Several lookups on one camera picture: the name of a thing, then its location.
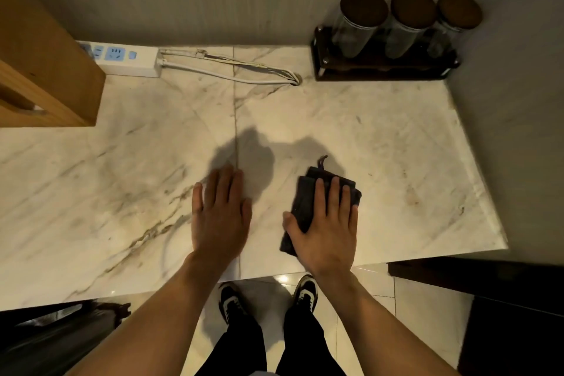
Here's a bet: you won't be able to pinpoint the person's right hand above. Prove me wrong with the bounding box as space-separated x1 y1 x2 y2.
282 176 359 277

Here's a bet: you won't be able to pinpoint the person's left hand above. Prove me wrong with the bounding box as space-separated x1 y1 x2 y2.
191 164 253 261

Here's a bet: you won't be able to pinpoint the dark grey cleaning cloth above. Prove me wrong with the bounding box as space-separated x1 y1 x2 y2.
279 155 363 257

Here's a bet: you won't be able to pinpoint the person's left forearm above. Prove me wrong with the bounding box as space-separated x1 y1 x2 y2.
66 252 230 376

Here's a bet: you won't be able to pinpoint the person's right forearm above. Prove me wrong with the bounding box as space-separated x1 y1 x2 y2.
315 272 461 376

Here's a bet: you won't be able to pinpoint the person's right black sneaker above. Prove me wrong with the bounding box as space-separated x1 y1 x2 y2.
292 274 319 315

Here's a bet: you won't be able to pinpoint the person's black sneaker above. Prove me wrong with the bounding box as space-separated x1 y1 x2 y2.
219 282 250 325
292 274 319 315

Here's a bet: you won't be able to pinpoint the person's left black sneaker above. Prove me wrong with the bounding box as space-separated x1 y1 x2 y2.
219 282 250 325

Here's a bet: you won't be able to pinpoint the person's black trousers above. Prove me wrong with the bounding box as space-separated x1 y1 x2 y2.
195 305 346 376

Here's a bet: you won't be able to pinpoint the dark wooden jar tray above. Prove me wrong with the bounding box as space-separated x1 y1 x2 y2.
310 26 461 82

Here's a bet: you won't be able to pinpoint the white power strip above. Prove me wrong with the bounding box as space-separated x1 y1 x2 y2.
78 40 165 78

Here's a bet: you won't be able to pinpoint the dark cabinet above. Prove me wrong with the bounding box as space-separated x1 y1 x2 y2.
388 257 564 376

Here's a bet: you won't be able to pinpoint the glass jar with cork lid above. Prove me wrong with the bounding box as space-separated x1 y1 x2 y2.
427 0 484 59
384 0 437 59
330 0 390 59

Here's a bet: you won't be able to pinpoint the black trash bin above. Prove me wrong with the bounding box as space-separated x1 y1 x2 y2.
0 299 132 376

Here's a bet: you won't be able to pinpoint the wooden box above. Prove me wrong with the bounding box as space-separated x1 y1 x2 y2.
0 0 107 128

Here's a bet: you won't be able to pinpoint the thin white cable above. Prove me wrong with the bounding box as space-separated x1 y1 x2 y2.
159 49 302 83

